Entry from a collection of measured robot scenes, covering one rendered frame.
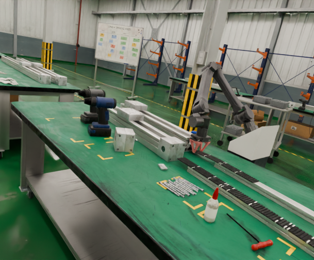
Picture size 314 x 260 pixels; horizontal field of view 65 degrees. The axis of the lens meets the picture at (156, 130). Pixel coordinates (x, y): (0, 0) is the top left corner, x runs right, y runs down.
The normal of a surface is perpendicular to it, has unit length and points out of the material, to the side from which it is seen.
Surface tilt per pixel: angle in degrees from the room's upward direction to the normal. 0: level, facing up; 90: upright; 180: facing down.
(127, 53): 90
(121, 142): 90
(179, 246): 0
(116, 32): 90
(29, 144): 90
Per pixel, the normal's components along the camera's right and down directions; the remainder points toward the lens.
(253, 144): -0.76, 0.05
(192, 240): 0.18, -0.94
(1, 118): 0.65, 0.32
